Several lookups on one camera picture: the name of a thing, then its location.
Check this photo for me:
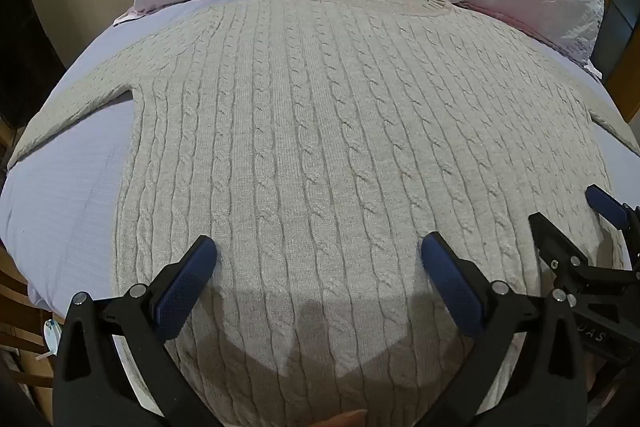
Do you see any beige cable knit sweater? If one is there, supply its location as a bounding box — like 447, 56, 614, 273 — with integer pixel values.
7, 0, 640, 427

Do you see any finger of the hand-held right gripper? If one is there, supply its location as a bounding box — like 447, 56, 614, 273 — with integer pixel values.
528, 211, 598, 280
585, 184, 640, 258

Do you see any wooden bed frame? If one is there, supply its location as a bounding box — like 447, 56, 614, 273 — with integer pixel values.
597, 0, 640, 148

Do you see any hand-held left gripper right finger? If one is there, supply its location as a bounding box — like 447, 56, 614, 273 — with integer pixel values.
420, 231, 587, 427

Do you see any dark cabinet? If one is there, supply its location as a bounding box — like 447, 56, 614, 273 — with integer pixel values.
0, 0, 68, 130

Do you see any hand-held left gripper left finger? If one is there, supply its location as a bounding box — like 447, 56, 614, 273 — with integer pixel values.
52, 234, 219, 427

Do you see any lavender bed sheet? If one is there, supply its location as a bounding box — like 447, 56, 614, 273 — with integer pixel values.
0, 0, 640, 315

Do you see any small white plastic object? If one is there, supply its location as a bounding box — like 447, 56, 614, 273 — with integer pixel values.
42, 319, 62, 360

